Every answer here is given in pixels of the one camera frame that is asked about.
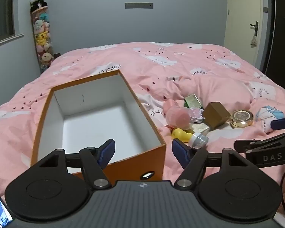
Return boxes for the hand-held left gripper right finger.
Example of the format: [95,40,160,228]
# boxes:
[172,139,251,190]

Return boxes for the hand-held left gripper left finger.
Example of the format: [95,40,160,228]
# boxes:
[36,139,116,190]

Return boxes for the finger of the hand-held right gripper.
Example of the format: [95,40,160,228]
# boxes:
[234,129,285,169]
[271,115,285,131]

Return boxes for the white blue printed packet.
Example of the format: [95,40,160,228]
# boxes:
[255,105,285,133]

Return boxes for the yellow bottle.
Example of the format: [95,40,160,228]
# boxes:
[172,128,196,143]

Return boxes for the small grey jar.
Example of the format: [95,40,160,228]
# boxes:
[188,133,209,148]

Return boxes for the white labelled box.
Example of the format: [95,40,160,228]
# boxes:
[192,123,213,135]

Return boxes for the pink jar with clear lid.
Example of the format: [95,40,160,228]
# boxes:
[167,106,191,131]

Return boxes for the orange cardboard box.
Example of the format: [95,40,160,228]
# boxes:
[30,70,167,181]

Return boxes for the gold round tin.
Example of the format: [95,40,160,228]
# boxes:
[230,110,254,129]

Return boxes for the small tin with pink label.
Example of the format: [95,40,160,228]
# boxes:
[190,107,205,123]

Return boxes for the gold cardboard box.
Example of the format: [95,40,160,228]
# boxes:
[202,102,231,129]

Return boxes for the green spray bottle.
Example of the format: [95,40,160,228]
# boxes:
[183,94,203,108]

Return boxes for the pink printed blanket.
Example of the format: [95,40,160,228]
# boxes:
[0,42,285,228]

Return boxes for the cream door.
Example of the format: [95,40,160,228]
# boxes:
[224,0,264,70]

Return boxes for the clear tube of plush toys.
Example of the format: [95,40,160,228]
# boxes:
[30,6,55,74]

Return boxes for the black door handle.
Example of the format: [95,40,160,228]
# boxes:
[250,21,259,37]

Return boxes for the grey wall socket panel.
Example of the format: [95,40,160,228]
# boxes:
[125,2,154,9]

